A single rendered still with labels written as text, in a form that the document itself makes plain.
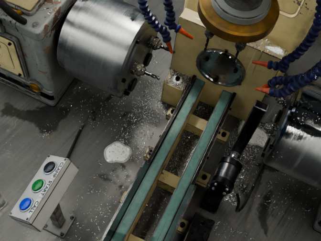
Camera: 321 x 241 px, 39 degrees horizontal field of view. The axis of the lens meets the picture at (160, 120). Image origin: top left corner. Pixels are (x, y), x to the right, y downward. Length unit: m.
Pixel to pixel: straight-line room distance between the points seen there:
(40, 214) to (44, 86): 0.48
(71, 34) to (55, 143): 0.37
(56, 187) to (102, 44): 0.38
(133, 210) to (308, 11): 0.68
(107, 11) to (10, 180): 0.56
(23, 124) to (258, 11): 0.81
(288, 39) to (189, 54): 0.28
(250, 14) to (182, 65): 0.45
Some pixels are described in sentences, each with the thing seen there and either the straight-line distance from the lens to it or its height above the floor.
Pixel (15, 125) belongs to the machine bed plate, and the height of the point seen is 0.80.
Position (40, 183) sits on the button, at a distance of 1.08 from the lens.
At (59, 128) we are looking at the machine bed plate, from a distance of 1.45.
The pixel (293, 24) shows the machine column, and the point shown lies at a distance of 1.30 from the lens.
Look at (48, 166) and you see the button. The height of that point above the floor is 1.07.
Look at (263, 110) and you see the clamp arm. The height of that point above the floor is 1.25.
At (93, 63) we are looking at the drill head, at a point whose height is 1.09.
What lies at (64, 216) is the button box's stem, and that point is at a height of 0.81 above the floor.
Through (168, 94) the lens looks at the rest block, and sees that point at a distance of 1.44.
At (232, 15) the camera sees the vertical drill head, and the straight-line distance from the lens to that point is 0.99.
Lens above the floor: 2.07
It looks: 61 degrees down
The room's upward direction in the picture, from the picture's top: 10 degrees clockwise
